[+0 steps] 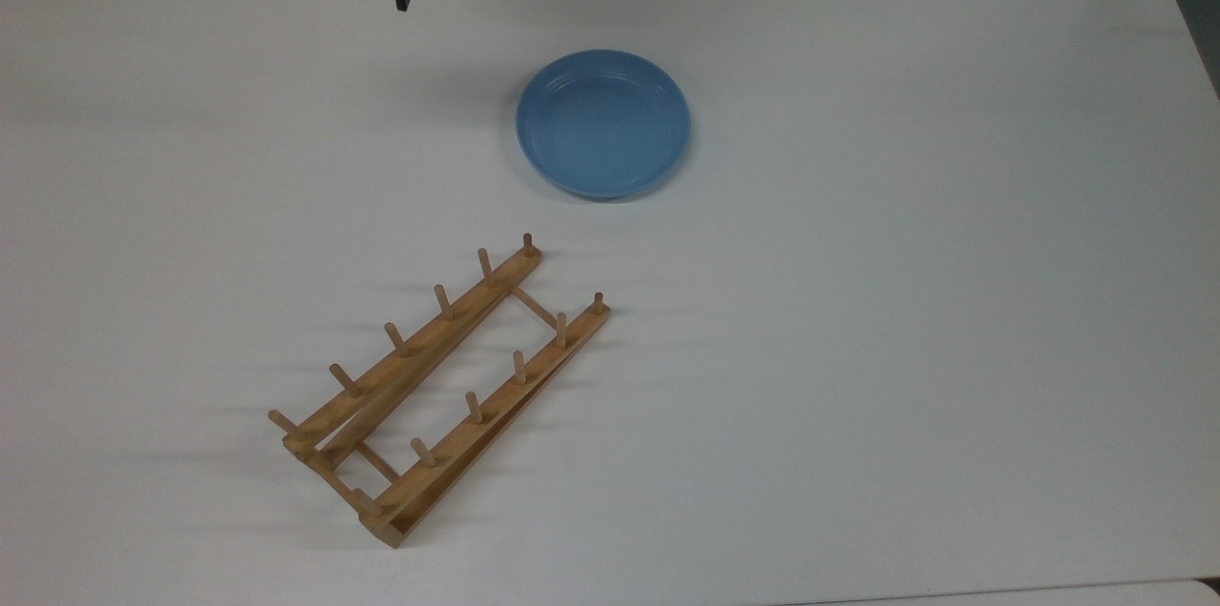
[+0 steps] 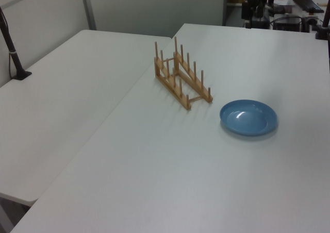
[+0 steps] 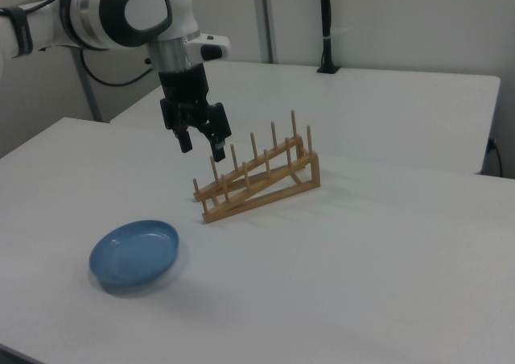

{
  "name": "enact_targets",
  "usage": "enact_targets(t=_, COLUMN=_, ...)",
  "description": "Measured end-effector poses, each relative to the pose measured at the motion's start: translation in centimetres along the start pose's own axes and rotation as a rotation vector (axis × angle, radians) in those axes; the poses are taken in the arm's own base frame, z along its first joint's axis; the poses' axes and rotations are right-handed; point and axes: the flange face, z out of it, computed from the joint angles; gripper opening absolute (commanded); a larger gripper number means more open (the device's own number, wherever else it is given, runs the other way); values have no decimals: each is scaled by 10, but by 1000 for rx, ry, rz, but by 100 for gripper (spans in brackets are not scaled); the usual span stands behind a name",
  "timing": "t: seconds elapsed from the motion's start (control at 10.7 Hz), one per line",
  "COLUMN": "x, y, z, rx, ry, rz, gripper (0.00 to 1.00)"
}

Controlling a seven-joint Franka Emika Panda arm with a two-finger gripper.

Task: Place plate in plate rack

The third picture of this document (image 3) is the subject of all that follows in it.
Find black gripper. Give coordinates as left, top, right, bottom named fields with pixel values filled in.
left=158, top=66, right=233, bottom=163

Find blue round plate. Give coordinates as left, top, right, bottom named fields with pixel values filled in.
left=89, top=219, right=181, bottom=288

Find wooden peg plate rack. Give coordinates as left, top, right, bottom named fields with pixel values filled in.
left=192, top=109, right=322, bottom=225

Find white table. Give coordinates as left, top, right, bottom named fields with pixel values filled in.
left=109, top=60, right=502, bottom=176

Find black pole with base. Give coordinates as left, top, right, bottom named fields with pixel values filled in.
left=316, top=0, right=343, bottom=75

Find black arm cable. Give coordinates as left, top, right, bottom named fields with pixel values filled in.
left=78, top=48, right=155, bottom=88

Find slanted grey metal frame post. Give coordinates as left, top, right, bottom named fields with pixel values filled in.
left=73, top=48, right=102, bottom=122

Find grey metal partition post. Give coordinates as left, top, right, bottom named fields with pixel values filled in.
left=253, top=0, right=279, bottom=64

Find black strap on arm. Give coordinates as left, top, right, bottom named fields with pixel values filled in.
left=0, top=6, right=34, bottom=56

